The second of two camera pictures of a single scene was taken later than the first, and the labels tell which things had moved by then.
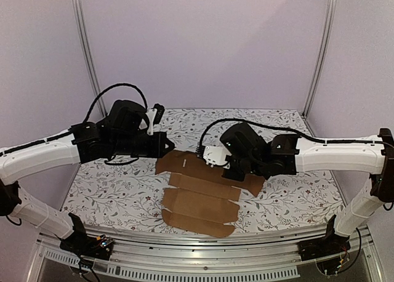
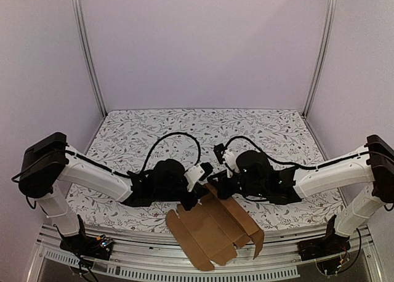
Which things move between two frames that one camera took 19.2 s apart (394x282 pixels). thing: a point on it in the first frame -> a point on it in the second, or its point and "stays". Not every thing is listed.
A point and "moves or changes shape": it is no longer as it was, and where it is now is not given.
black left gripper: x=157 y=152 -> x=199 y=191
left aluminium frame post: x=85 y=46 stays
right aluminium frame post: x=330 y=23 stays
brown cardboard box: x=200 y=204 moves or changes shape
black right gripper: x=235 y=172 -> x=222 y=185
